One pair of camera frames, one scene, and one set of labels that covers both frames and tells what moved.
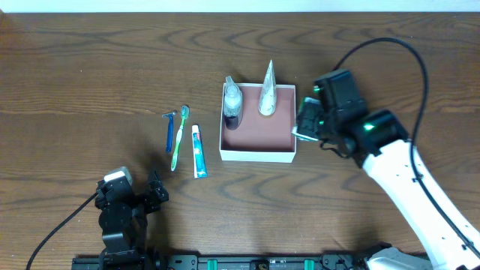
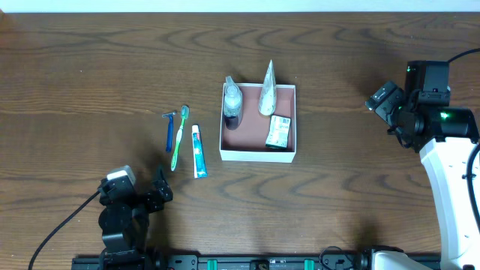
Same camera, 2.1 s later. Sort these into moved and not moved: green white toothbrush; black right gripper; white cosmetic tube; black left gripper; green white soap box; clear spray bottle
Moved: green white soap box; black right gripper
Not moved: white cosmetic tube; clear spray bottle; black left gripper; green white toothbrush
